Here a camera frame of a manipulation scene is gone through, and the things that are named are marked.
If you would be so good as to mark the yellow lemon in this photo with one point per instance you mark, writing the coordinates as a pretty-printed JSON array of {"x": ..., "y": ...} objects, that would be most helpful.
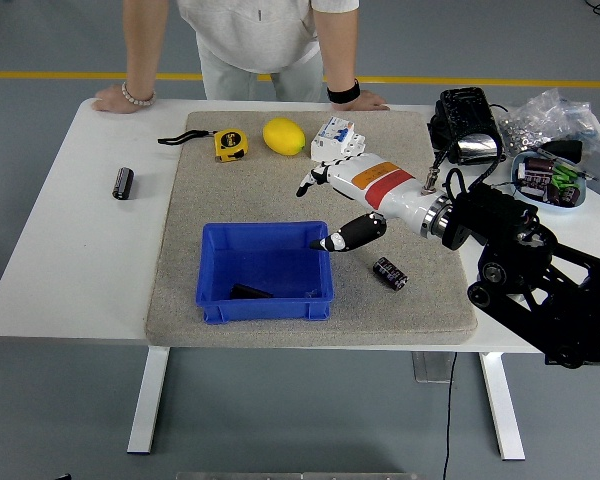
[{"x": 283, "y": 136}]

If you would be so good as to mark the person's right hand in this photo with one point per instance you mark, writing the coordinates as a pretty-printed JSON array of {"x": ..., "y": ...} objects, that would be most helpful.
[{"x": 112, "y": 101}]

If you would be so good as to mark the black wrist band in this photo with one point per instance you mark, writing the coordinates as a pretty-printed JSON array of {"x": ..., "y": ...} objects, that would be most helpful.
[{"x": 344, "y": 93}]

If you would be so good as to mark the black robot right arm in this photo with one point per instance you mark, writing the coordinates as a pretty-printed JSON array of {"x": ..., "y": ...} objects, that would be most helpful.
[{"x": 530, "y": 260}]

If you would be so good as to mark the brown capacitor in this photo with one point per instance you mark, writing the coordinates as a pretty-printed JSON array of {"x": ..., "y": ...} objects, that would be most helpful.
[{"x": 539, "y": 164}]

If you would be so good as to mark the person's left forearm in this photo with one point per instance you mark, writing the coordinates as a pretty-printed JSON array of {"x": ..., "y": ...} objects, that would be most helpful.
[{"x": 336, "y": 50}]

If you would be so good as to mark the grey-brown table mat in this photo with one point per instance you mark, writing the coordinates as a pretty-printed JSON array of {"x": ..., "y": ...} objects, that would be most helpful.
[{"x": 260, "y": 195}]

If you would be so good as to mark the small black block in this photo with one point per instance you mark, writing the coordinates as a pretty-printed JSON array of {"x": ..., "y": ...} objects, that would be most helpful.
[{"x": 565, "y": 149}]

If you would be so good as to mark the dark brown cylindrical battery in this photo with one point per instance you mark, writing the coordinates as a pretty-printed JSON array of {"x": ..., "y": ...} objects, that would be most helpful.
[{"x": 122, "y": 184}]

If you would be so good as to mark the white circuit breaker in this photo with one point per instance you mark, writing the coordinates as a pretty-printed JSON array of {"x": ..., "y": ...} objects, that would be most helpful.
[{"x": 336, "y": 140}]

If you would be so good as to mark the grey under-table control box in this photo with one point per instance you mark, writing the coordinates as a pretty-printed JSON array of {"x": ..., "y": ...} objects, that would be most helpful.
[{"x": 430, "y": 367}]

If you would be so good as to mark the light blue shallow bowl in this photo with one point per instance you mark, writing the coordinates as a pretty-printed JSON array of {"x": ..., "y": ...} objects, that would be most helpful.
[{"x": 517, "y": 165}]

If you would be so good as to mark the black wrapped power pack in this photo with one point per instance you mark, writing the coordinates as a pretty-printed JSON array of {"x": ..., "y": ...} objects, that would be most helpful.
[{"x": 467, "y": 115}]

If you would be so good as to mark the person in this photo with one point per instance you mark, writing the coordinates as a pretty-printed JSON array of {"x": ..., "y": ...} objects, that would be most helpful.
[{"x": 250, "y": 35}]

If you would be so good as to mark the person's right forearm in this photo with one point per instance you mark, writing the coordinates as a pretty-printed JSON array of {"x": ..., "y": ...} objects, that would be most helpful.
[{"x": 142, "y": 45}]

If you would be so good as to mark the blue plastic box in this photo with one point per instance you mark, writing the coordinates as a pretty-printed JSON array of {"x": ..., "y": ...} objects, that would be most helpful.
[{"x": 265, "y": 310}]

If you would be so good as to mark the striped electronic component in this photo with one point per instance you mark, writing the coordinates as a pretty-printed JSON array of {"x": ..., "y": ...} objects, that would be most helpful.
[{"x": 535, "y": 184}]

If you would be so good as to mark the black pen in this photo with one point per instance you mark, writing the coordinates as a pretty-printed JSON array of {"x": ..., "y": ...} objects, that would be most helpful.
[{"x": 585, "y": 174}]

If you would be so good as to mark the dark capacitor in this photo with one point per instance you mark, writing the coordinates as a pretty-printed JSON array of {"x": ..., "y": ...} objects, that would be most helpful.
[{"x": 571, "y": 196}]

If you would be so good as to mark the dark battery with white print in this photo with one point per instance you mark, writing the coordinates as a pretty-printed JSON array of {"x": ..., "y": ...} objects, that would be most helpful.
[{"x": 390, "y": 273}]

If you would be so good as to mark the plain dark cylindrical battery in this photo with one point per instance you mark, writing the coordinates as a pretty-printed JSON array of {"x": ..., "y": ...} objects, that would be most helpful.
[{"x": 250, "y": 291}]

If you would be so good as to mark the clear bag of screws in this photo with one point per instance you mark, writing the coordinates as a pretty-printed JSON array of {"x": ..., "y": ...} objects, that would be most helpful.
[{"x": 545, "y": 117}]

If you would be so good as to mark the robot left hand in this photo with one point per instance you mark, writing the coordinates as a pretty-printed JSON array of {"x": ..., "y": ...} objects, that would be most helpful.
[{"x": 65, "y": 476}]

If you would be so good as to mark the white table leg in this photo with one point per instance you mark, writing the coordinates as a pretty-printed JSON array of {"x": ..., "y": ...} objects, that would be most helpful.
[
  {"x": 502, "y": 405},
  {"x": 149, "y": 400}
]

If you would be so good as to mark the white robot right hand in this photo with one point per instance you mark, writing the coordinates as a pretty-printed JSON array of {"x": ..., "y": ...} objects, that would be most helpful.
[{"x": 380, "y": 182}]

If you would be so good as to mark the person's left hand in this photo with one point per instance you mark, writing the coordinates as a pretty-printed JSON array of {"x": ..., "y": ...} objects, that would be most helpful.
[{"x": 367, "y": 102}]

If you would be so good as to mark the green plastic connectors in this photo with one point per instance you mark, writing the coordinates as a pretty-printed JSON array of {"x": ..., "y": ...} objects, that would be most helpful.
[{"x": 564, "y": 177}]

